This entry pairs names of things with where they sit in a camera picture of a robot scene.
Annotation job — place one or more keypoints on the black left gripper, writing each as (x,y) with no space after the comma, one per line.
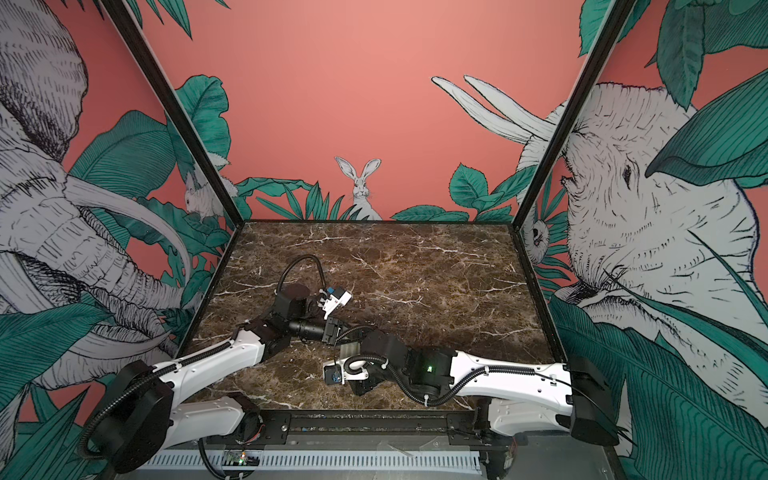
(331,323)

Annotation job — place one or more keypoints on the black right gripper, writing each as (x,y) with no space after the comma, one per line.
(364,387)

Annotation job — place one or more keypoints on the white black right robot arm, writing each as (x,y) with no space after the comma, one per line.
(574,396)

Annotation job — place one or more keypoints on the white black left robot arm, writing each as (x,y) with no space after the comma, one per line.
(145,409)

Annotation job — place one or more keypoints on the green circuit board with leds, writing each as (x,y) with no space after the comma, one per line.
(240,459)

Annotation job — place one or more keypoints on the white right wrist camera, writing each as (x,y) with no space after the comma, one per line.
(343,371)

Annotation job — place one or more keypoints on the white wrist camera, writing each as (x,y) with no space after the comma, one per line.
(333,299)
(343,371)

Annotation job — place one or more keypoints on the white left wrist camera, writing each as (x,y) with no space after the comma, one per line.
(333,299)

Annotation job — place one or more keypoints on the white slotted cable duct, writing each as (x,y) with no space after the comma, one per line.
(461,462)

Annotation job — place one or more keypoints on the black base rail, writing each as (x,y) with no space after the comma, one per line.
(460,428)

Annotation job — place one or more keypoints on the black left corner frame post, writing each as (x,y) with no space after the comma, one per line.
(125,24)

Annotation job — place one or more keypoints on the black corner frame post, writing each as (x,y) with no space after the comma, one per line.
(125,24)
(608,34)

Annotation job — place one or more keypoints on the black right corner frame post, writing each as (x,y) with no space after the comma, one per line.
(608,34)

